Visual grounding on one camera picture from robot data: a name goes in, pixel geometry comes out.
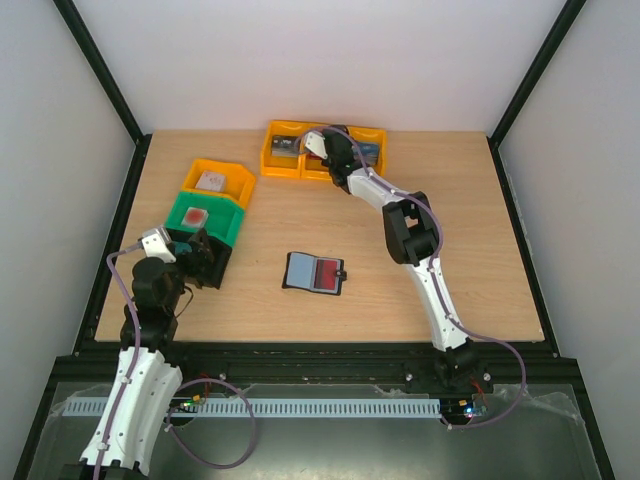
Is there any teal VIP card stack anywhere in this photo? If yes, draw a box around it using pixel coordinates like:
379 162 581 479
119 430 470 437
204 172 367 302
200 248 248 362
173 242 192 255

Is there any yellow bin with blue cards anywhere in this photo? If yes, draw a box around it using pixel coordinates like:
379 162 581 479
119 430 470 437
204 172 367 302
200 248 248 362
348 126 388 176

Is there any white slotted cable duct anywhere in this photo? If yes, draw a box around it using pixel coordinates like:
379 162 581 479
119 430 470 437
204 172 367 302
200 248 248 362
62 397 442 417

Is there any black frame post left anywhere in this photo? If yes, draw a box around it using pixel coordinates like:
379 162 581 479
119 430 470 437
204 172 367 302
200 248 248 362
52 0 151 146

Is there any white red-circle card stack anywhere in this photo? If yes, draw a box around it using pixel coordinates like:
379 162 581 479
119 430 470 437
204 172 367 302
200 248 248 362
181 206 209 230

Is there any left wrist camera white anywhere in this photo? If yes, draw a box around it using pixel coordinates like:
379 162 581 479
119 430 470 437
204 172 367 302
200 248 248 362
140 225 176 263

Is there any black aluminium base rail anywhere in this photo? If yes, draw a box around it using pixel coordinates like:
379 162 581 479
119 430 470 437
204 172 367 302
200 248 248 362
54 340 581 396

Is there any white floral card stack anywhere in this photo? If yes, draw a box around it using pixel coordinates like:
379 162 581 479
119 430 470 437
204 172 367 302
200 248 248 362
195 170 227 193

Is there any yellow bin with grey cards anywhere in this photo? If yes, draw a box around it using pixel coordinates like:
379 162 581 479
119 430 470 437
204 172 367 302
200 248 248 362
260 120 310 179

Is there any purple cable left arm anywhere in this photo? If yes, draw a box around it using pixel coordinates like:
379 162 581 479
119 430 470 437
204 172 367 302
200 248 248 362
92 242 257 480

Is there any grey VIP card stack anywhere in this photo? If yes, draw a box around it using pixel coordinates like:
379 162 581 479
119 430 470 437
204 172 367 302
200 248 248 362
270 135 299 158

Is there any black frame post right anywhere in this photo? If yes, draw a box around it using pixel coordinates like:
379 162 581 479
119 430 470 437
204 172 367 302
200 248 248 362
488 0 587 144

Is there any green plastic bin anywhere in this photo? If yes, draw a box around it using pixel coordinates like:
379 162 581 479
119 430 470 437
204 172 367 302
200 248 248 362
164 192 245 247

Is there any blue VIP card stack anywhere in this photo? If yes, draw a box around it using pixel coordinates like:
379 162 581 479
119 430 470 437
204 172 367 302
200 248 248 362
358 142 380 166

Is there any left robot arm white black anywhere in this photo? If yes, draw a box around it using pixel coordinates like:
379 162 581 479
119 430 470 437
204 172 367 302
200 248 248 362
59 227 227 479

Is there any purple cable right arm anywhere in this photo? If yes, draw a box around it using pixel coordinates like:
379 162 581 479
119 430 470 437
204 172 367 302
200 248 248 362
295 129 529 432

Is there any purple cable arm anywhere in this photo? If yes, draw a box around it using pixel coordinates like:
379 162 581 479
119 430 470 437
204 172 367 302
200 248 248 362
92 242 257 480
295 129 529 432

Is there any yellow bin with red cards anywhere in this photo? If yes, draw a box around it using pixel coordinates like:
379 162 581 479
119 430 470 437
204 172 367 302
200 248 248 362
299 125 330 181

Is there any black leather card holder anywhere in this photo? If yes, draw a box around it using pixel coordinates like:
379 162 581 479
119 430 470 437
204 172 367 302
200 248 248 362
282 251 347 296

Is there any yellow bin near green bin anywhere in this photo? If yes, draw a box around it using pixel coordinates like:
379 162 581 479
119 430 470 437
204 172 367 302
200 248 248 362
181 158 256 209

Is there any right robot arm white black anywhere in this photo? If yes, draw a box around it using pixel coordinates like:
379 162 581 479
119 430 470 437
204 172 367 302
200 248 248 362
318 125 479 392

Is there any black frame post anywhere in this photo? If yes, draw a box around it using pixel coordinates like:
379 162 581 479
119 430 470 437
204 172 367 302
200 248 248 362
52 0 151 146
488 0 587 144

